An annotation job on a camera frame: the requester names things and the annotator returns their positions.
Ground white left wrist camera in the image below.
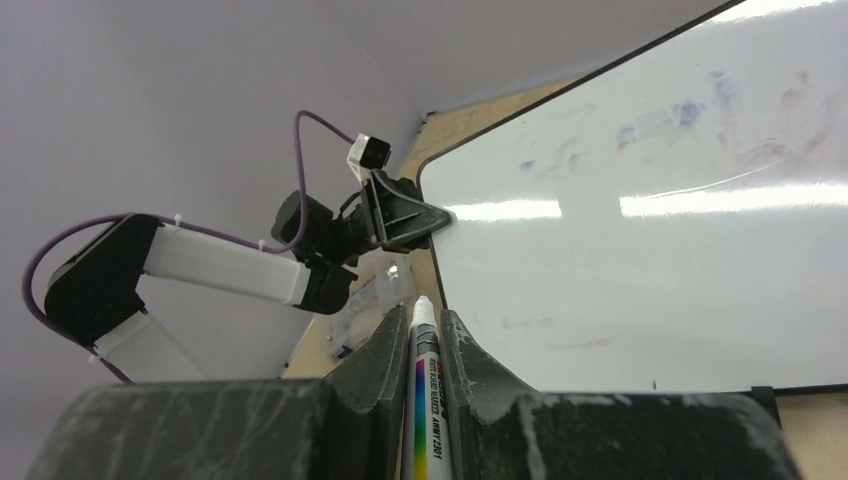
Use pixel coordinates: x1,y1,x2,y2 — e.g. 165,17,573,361
346,133,391,183

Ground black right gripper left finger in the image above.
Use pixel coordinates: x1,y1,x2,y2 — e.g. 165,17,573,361
28,307,408,479

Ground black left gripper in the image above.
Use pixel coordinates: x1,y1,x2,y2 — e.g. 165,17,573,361
339,170,452,253

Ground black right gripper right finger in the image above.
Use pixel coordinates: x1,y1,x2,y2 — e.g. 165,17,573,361
440,310,801,479

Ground white whiteboard marker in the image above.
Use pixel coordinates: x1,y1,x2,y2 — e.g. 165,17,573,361
401,296,453,480

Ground clear plastic screw organizer box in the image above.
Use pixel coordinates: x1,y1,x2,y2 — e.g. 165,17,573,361
327,254,417,360

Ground white whiteboard with black frame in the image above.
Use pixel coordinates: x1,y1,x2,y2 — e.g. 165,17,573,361
418,1,847,392

